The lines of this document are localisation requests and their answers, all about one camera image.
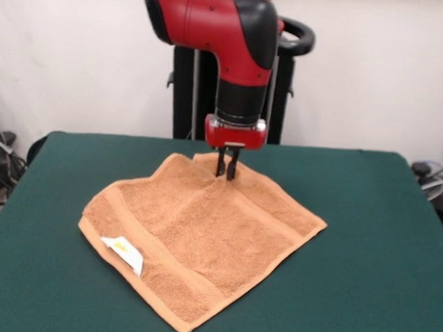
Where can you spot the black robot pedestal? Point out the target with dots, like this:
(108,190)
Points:
(184,97)

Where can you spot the orange terry towel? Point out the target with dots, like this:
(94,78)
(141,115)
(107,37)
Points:
(203,239)

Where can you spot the dark green table cloth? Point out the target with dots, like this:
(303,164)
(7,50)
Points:
(368,274)

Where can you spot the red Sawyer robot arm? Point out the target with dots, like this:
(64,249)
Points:
(221,24)

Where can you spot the small black oval device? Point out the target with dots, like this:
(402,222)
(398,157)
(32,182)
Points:
(422,169)

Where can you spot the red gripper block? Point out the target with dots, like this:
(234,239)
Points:
(234,137)

